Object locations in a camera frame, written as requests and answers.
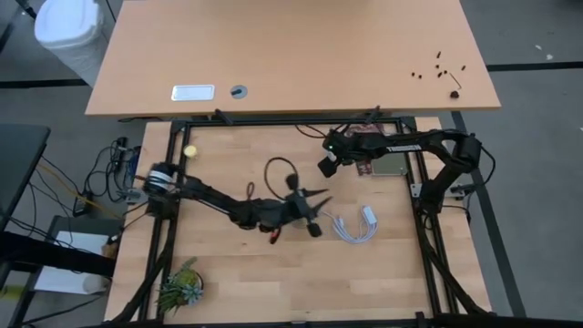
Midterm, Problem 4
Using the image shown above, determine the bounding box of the black aluminium table frame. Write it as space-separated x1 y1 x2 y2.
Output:
104 116 497 328

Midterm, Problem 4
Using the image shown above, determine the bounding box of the yellow floor cable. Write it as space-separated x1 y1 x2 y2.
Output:
38 163 119 215

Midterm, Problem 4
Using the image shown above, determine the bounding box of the white flat box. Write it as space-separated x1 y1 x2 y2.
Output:
34 230 110 295

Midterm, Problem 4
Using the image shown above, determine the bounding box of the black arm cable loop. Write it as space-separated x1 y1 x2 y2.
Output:
262 157 301 201

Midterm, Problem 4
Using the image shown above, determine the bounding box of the black side table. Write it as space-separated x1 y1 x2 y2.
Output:
0 122 51 229

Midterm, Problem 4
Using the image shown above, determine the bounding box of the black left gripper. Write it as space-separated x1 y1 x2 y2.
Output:
285 187 334 222

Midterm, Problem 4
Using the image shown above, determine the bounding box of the black power strip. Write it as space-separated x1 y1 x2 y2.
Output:
113 136 142 183

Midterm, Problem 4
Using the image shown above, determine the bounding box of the green succulent plant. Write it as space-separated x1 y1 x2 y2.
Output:
157 257 205 315

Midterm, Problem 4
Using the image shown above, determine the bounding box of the thin brown cable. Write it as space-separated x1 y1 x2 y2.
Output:
294 123 329 139

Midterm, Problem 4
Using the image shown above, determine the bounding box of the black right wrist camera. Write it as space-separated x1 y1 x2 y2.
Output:
317 153 342 179

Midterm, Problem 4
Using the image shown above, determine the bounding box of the white trash bin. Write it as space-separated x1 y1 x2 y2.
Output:
34 0 106 87

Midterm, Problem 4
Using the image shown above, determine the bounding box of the white label plate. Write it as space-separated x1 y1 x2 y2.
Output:
170 84 216 102

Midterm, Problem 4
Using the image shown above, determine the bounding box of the white lamp power cable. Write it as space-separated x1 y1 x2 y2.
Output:
322 204 380 245

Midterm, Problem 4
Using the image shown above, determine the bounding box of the large wooden desk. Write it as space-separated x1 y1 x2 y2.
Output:
85 0 502 118

